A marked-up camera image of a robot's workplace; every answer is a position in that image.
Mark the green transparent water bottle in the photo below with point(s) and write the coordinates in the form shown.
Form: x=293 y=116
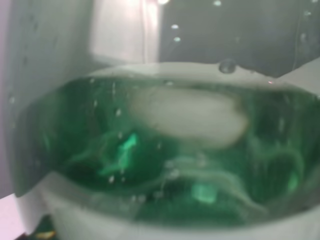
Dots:
x=165 y=119

